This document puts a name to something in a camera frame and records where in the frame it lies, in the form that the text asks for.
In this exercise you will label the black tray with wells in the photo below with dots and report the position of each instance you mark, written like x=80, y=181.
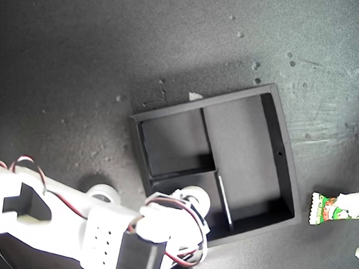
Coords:
x=245, y=154

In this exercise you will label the small white paper scrap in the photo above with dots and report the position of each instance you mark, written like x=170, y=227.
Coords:
x=195, y=96

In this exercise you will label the white tape roll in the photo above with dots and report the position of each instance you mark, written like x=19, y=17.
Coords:
x=109, y=191
x=203, y=200

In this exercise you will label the snack bar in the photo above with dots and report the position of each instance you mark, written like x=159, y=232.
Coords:
x=323, y=210

